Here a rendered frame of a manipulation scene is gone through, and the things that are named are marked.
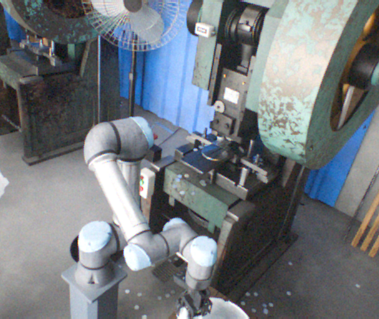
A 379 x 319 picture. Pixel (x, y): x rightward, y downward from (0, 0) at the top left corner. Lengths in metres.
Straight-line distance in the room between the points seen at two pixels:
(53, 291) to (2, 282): 0.27
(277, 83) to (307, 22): 0.19
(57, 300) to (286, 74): 1.55
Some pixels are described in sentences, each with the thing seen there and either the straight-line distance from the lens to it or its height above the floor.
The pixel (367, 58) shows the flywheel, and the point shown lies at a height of 1.37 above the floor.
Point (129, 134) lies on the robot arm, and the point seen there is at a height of 1.07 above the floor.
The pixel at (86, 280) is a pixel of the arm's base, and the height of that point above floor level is 0.49.
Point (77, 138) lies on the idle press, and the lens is 3.22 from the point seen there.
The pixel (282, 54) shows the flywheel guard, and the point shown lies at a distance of 1.15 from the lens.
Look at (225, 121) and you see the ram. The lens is 1.68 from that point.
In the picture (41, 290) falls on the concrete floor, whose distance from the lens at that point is 2.15.
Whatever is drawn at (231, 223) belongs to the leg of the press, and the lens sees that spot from 1.62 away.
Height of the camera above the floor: 1.66
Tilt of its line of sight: 31 degrees down
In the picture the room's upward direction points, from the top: 9 degrees clockwise
